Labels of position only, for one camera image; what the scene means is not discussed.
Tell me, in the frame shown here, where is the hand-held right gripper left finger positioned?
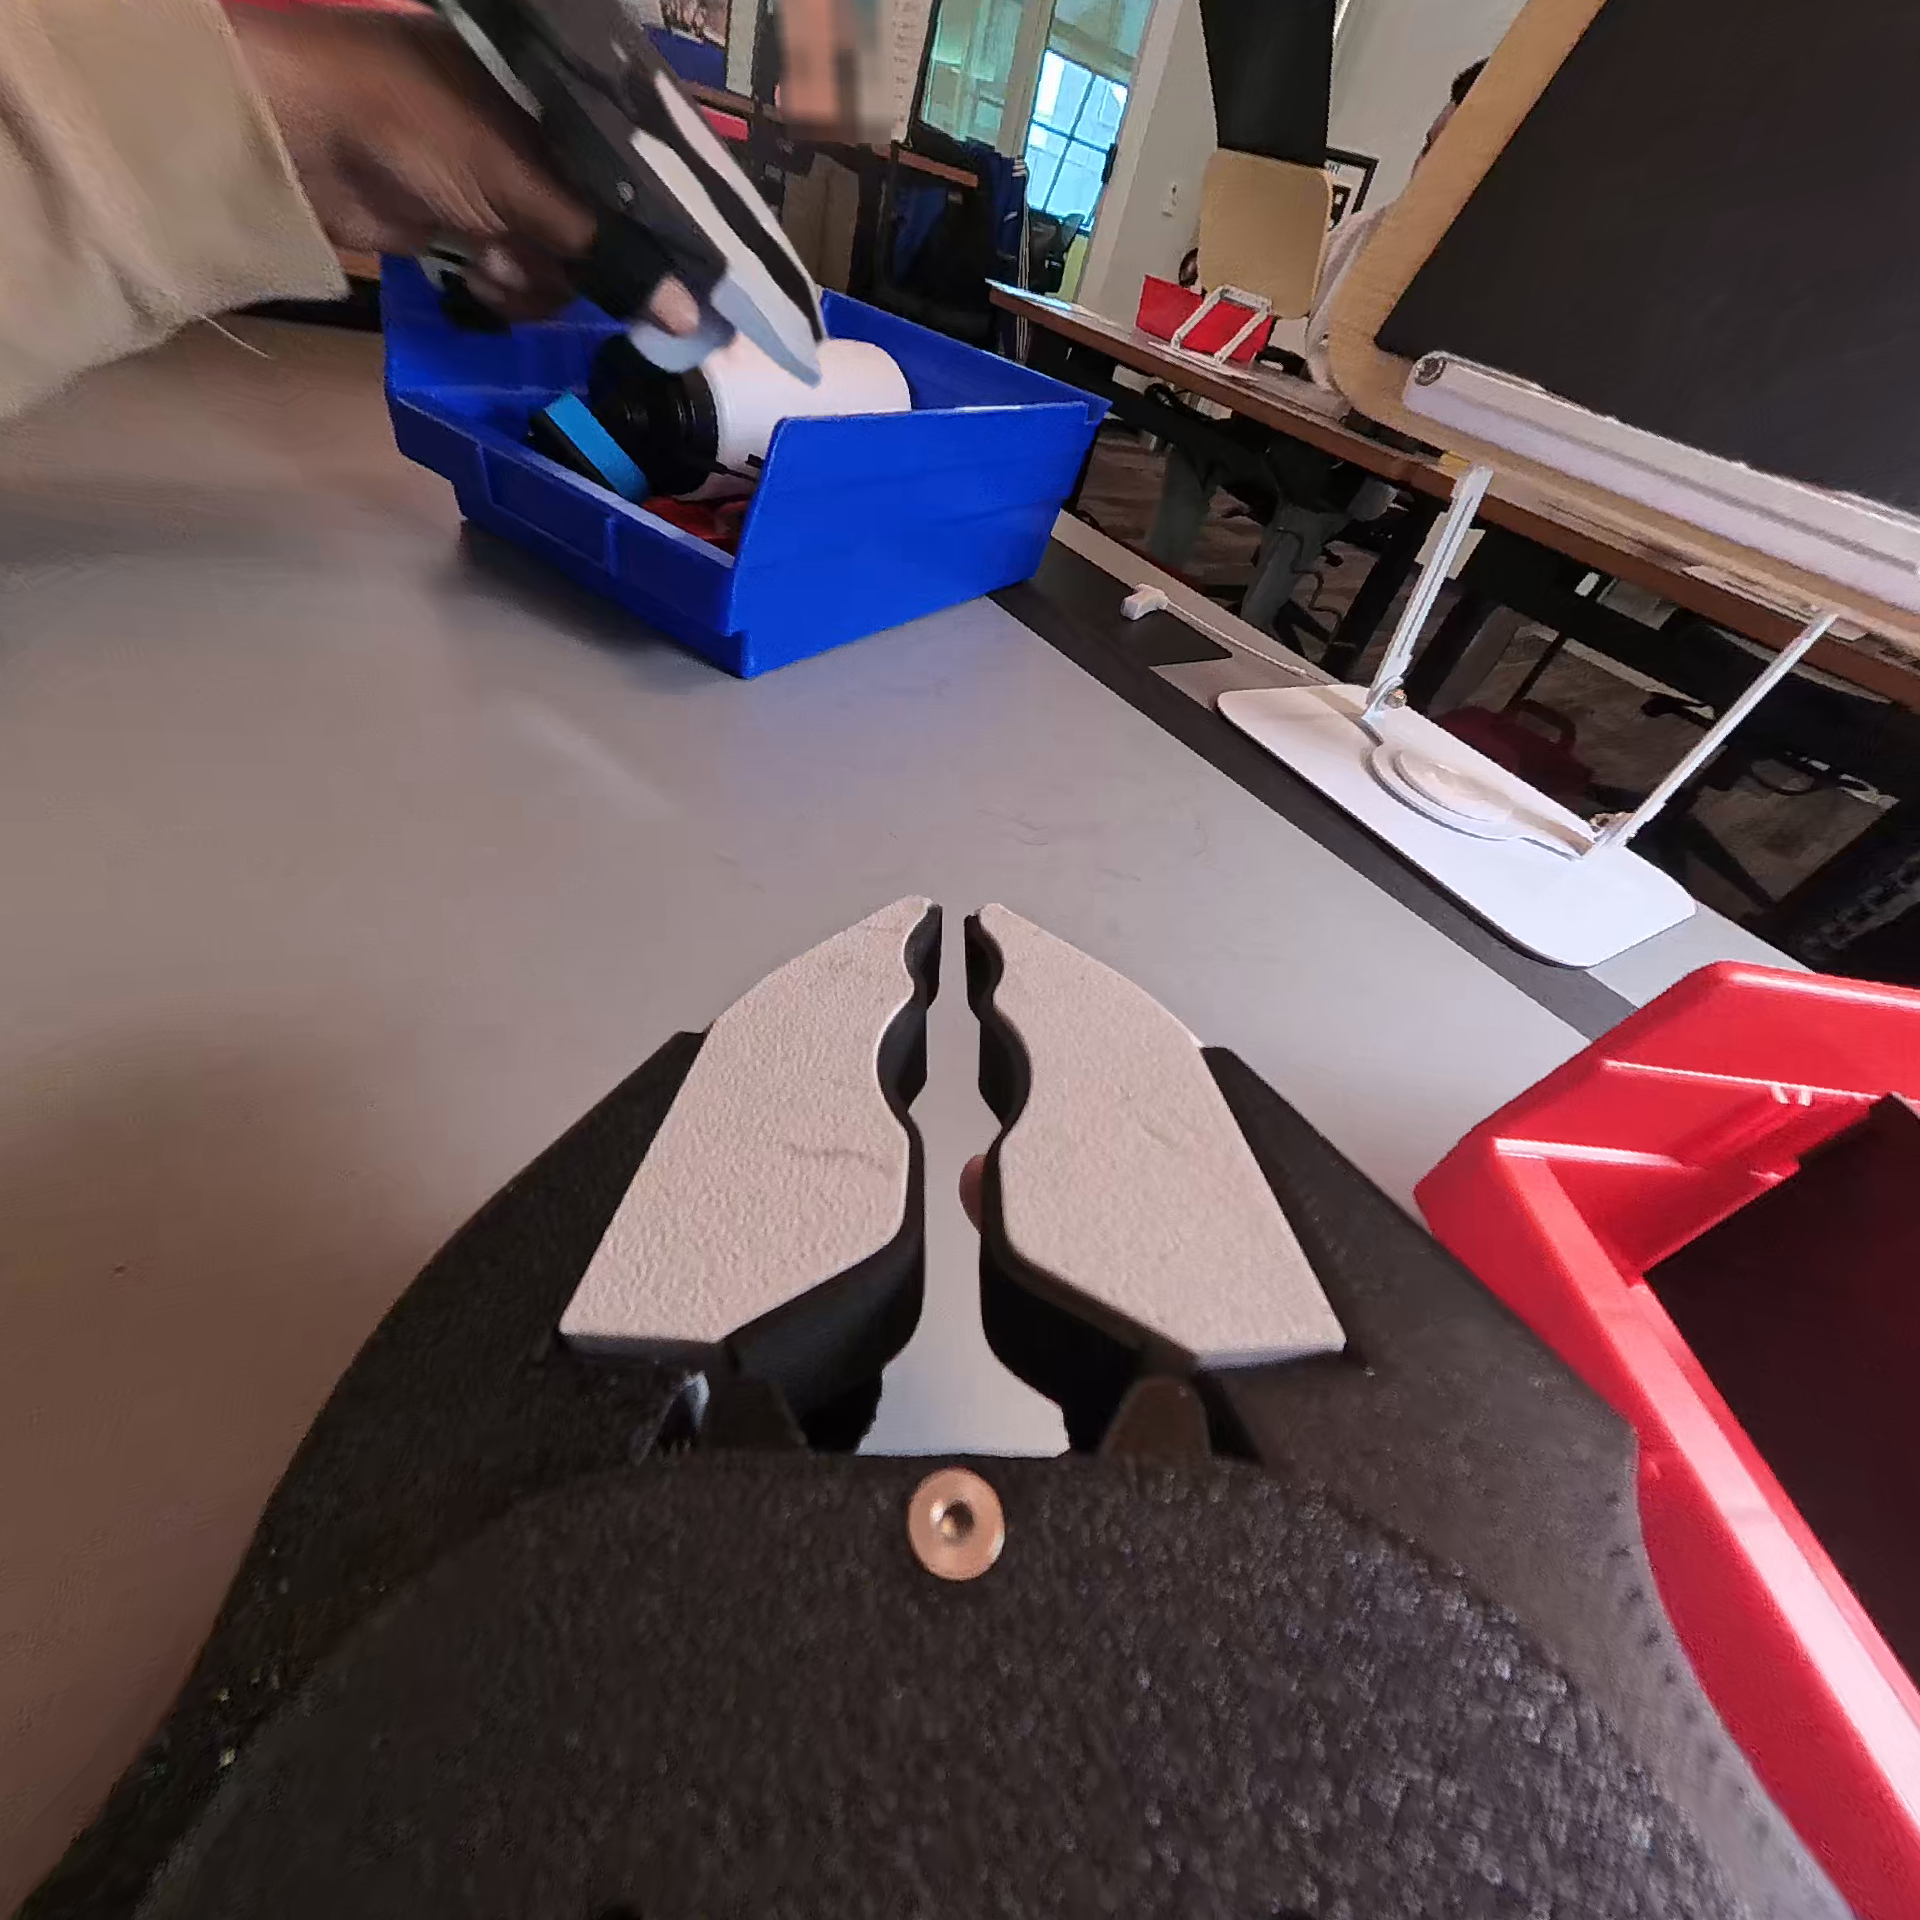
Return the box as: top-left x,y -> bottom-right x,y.
558,897 -> 945,1453

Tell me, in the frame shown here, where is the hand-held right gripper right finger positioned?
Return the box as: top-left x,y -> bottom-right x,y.
960,904 -> 1347,1453

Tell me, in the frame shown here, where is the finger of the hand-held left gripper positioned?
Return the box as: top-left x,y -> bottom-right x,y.
642,78 -> 830,345
624,276 -> 826,387

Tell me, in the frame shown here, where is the blue plastic bin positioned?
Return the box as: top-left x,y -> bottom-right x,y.
383,251 -> 1114,681

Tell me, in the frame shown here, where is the red plastic bin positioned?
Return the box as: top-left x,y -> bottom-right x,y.
1135,272 -> 1278,363
1416,961 -> 1920,1920

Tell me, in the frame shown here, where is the person's left forearm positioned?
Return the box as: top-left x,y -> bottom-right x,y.
0,0 -> 357,425

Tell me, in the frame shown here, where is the person's left hand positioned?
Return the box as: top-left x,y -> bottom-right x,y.
232,11 -> 602,329

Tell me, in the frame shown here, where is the white paper roll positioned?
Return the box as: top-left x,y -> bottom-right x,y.
587,334 -> 915,500

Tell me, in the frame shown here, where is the blue tape roll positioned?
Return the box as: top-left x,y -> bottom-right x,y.
527,390 -> 654,500

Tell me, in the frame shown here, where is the window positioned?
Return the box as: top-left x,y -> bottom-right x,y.
919,0 -> 1158,249

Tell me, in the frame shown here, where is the wooden desk with black legs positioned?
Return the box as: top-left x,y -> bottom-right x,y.
989,276 -> 1920,722

